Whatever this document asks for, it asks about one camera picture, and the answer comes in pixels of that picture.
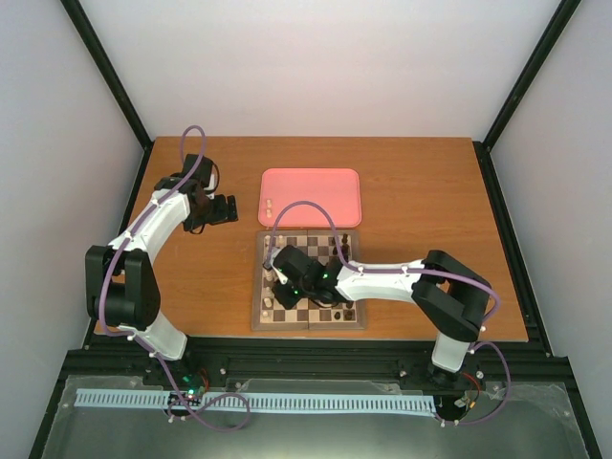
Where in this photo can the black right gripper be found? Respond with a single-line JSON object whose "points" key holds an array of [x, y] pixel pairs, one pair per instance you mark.
{"points": [[287, 301]]}

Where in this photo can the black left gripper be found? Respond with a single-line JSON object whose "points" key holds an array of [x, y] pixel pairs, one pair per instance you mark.
{"points": [[192, 223]]}

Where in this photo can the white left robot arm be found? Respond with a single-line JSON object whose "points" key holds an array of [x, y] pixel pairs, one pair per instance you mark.
{"points": [[122, 292]]}

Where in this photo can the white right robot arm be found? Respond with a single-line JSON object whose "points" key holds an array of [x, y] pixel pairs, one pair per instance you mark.
{"points": [[453, 297]]}

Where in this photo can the wooden chess board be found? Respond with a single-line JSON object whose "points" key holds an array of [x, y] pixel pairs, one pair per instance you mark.
{"points": [[304, 316]]}

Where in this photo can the pink plastic tray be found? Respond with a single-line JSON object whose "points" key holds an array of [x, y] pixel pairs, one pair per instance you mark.
{"points": [[337, 190]]}

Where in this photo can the black aluminium frame rail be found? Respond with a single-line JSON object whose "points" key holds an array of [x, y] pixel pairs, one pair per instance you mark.
{"points": [[222, 363]]}

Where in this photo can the right black corner post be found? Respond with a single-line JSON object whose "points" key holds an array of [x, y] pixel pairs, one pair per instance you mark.
{"points": [[543, 47]]}

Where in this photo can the black corner post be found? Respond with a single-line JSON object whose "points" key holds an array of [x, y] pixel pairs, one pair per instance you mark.
{"points": [[543, 47], [97, 52]]}

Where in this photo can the left black corner post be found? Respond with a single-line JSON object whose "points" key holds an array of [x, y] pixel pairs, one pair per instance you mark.
{"points": [[97, 52]]}

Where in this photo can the light blue slotted cable duct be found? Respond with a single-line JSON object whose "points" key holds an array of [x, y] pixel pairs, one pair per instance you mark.
{"points": [[266, 403]]}

